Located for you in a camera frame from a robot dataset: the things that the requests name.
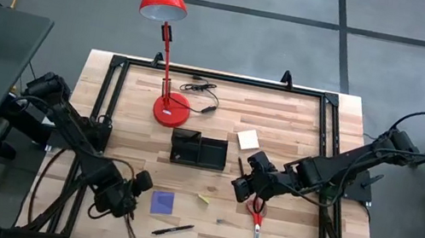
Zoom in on beige sticky note pad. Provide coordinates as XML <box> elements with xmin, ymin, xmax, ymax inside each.
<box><xmin>234</xmin><ymin>126</ymin><xmax>264</xmax><ymax>154</ymax></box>

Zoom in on red-handled scissors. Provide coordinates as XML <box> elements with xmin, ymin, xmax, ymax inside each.
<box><xmin>239</xmin><ymin>193</ymin><xmax>271</xmax><ymax>238</ymax></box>

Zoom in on black mesh desk organizer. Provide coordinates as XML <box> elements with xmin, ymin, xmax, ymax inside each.
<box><xmin>166</xmin><ymin>126</ymin><xmax>232</xmax><ymax>173</ymax></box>

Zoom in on black marker pen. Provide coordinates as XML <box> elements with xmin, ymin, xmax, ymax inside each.
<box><xmin>150</xmin><ymin>218</ymin><xmax>196</xmax><ymax>238</ymax></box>

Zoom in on red desk lamp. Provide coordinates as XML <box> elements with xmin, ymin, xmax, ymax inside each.
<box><xmin>120</xmin><ymin>0</ymin><xmax>211</xmax><ymax>131</ymax></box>

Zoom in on purple sticky note pad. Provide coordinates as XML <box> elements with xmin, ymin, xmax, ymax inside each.
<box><xmin>148</xmin><ymin>189</ymin><xmax>177</xmax><ymax>218</ymax></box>

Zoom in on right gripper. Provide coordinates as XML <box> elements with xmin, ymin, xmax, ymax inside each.
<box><xmin>227</xmin><ymin>157</ymin><xmax>290</xmax><ymax>211</ymax></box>

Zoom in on black aluminium table frame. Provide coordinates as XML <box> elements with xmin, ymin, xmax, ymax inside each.
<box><xmin>14</xmin><ymin>29</ymin><xmax>407</xmax><ymax>238</ymax></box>

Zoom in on yellow-green eraser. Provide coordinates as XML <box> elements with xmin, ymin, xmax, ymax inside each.
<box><xmin>196</xmin><ymin>193</ymin><xmax>212</xmax><ymax>206</ymax></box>

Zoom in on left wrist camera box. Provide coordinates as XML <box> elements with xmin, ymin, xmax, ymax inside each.
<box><xmin>130</xmin><ymin>167</ymin><xmax>157</xmax><ymax>194</ymax></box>

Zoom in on black lamp power cable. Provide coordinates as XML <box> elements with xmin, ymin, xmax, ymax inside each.
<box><xmin>173</xmin><ymin>72</ymin><xmax>224</xmax><ymax>117</ymax></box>

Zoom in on white paper sheet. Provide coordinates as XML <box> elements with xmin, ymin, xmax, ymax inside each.
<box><xmin>40</xmin><ymin>114</ymin><xmax>58</xmax><ymax>129</ymax></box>

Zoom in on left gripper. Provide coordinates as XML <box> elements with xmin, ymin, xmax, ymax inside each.
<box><xmin>86</xmin><ymin>172</ymin><xmax>151</xmax><ymax>238</ymax></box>

